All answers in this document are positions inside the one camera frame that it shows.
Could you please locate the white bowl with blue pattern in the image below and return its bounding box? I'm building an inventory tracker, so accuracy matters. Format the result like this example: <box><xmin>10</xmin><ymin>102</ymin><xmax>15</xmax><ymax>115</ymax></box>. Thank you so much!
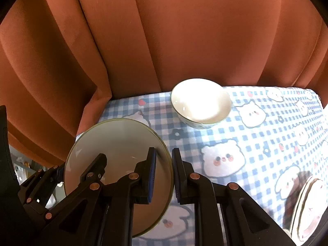
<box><xmin>171</xmin><ymin>78</ymin><xmax>232</xmax><ymax>130</ymax></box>

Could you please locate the green rimmed plate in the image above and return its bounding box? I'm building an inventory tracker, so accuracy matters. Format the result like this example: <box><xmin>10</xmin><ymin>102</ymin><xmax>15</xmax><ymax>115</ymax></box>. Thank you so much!
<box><xmin>63</xmin><ymin>118</ymin><xmax>173</xmax><ymax>237</ymax></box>

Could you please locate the cluttered grey shelf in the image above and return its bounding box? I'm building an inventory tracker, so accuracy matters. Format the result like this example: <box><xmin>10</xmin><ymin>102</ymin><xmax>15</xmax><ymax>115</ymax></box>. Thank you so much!
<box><xmin>9</xmin><ymin>146</ymin><xmax>64</xmax><ymax>211</ymax></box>

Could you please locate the orange curtain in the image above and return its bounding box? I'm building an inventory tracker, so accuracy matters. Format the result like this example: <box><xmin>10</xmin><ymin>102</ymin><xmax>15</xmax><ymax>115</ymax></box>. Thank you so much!
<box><xmin>0</xmin><ymin>0</ymin><xmax>328</xmax><ymax>167</ymax></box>

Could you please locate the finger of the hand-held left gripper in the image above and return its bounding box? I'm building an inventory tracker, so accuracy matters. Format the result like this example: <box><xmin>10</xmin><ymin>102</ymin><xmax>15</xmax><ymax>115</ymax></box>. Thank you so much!
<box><xmin>42</xmin><ymin>153</ymin><xmax>107</xmax><ymax>223</ymax></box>
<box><xmin>19</xmin><ymin>165</ymin><xmax>65</xmax><ymax>211</ymax></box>

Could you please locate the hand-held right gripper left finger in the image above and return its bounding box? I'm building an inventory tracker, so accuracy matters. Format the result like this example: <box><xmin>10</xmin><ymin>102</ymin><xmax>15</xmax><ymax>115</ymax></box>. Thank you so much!
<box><xmin>42</xmin><ymin>147</ymin><xmax>157</xmax><ymax>246</ymax></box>

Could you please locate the blue checkered cartoon tablecloth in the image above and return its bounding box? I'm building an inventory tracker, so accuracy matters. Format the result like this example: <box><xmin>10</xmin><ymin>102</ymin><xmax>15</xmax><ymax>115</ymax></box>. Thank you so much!
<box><xmin>75</xmin><ymin>86</ymin><xmax>328</xmax><ymax>246</ymax></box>

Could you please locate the pink plate with red print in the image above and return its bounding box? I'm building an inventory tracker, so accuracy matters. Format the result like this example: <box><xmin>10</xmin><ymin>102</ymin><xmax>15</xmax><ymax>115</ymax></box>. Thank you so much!
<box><xmin>295</xmin><ymin>178</ymin><xmax>328</xmax><ymax>243</ymax></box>

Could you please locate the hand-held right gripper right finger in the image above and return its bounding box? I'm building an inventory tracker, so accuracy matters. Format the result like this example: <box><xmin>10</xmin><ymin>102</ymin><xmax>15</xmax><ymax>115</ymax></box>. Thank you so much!
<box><xmin>172</xmin><ymin>148</ymin><xmax>295</xmax><ymax>246</ymax></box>

